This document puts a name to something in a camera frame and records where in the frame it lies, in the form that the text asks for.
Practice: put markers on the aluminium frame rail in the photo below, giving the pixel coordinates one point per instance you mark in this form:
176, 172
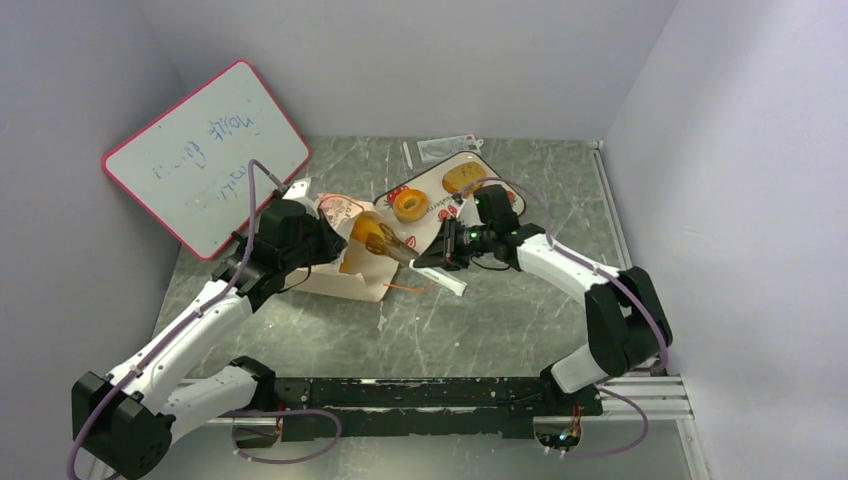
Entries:
627, 325

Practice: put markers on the pink framed whiteboard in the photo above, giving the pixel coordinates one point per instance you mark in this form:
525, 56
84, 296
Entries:
189, 167

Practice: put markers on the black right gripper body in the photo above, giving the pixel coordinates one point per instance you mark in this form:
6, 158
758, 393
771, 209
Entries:
448, 243

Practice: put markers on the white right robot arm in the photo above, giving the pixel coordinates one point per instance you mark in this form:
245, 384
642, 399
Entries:
575, 275

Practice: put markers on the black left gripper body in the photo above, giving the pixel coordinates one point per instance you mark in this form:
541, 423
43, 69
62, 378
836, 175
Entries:
316, 246

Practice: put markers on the yellow fake bread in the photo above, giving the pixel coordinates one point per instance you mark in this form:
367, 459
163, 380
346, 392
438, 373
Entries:
458, 177

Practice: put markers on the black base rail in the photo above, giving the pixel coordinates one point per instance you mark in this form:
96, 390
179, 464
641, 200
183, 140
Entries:
511, 407

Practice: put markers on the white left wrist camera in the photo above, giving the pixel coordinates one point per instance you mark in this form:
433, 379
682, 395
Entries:
301, 191

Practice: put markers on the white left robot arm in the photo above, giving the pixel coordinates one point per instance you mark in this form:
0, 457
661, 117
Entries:
130, 417

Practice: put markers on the orange fake bread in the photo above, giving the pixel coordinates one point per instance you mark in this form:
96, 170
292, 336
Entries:
377, 237

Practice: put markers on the white pen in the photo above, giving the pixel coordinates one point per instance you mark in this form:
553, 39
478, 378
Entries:
407, 155

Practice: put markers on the strawberry pattern tray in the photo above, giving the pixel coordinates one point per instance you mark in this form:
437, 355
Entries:
419, 235

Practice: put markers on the clear plastic package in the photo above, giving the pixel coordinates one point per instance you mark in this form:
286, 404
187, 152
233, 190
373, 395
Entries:
436, 150

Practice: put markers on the ring doughnut fake bread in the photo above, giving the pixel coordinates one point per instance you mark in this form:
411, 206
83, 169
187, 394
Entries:
410, 205

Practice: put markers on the metal tongs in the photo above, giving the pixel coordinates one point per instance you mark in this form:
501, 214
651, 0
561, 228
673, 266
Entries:
407, 257

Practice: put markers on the white paper bag orange handles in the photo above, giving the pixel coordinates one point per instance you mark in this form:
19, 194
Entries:
369, 277

